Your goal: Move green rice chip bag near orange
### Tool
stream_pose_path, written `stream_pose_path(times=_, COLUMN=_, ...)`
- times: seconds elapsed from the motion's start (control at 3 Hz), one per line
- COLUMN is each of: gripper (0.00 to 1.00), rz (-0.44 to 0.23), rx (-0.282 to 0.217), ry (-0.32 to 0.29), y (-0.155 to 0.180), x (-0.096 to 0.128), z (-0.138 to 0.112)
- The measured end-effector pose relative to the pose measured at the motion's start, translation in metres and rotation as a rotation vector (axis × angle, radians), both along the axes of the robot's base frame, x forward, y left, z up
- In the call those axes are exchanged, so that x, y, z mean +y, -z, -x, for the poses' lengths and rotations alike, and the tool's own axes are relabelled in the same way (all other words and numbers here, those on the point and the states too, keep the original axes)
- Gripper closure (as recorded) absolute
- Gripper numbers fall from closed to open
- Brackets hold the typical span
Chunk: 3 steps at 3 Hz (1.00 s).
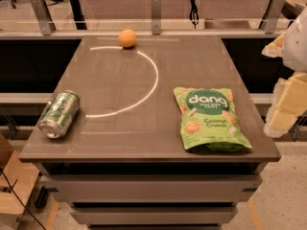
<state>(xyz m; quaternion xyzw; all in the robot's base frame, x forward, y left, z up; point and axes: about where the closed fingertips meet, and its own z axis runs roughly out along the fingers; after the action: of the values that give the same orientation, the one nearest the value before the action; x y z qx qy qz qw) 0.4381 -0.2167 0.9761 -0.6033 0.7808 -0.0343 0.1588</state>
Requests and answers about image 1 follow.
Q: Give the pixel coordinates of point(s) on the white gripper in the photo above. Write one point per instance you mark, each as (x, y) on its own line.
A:
(295, 45)

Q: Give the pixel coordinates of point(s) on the green rice chip bag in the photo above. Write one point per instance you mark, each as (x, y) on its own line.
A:
(208, 118)

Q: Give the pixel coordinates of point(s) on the orange fruit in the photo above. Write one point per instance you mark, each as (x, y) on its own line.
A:
(127, 38)

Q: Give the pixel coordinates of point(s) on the grey drawer cabinet table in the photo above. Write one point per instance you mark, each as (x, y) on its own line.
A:
(122, 164)

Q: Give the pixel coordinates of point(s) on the green soda can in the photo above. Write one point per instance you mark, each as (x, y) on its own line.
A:
(59, 115)

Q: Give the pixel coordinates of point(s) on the wooden box at left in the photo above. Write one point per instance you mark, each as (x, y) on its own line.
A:
(16, 185)

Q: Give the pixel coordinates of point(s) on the metal bracket post right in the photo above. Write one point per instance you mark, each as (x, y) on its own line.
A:
(273, 15)

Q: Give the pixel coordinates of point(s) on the metal bracket post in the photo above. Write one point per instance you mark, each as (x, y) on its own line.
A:
(273, 15)
(44, 19)
(156, 17)

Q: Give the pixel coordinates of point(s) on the metal bracket post middle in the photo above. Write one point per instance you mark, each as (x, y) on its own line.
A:
(156, 17)

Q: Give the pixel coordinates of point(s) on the metal bracket post left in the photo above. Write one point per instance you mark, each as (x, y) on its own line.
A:
(44, 19)

